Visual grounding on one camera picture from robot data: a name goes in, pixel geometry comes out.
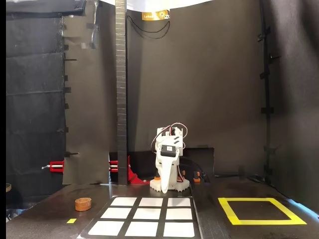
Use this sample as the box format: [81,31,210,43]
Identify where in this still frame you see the yellow tape square outline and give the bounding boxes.
[218,197,308,226]

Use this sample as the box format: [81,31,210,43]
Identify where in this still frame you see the white perforated base plate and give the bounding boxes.
[149,178,190,193]

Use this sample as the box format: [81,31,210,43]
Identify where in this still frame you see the thin black taped pole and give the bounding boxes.
[258,0,281,185]

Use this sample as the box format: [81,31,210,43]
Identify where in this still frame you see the brown round puck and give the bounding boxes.
[74,197,93,212]

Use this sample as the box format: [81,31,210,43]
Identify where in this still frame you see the black box behind robot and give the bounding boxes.
[184,147,215,181]

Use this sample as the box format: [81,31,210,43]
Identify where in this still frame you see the blue table edge strip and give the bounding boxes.
[286,196,319,222]

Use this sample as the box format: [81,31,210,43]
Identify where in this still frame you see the orange printed sticker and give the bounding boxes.
[142,9,171,21]

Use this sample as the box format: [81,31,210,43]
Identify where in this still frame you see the black hanging cable loop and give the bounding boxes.
[127,14,171,40]

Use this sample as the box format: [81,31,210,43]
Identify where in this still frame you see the black power cable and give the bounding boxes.
[180,156,209,182]

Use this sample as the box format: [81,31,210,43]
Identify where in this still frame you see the red clamp screw handle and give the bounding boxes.
[41,160,65,173]

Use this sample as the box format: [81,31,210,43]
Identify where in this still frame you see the red white servo wire bundle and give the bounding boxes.
[150,121,189,155]

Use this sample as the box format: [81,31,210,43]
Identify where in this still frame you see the black mat with white squares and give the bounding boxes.
[77,195,203,239]

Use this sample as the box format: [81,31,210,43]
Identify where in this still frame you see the grey paper sheet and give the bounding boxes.
[61,14,110,185]

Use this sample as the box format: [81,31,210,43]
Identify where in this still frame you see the black fabric curtain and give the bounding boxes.
[6,0,87,207]

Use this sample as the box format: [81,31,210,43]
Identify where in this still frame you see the tall black segmented pole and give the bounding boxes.
[115,0,128,185]

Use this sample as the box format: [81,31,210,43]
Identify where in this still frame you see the red pole mount bracket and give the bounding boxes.
[109,155,151,185]

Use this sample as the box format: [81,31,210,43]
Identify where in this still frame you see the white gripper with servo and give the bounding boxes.
[155,139,181,194]

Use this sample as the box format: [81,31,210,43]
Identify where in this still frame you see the white overhead sheet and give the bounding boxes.
[99,0,212,12]

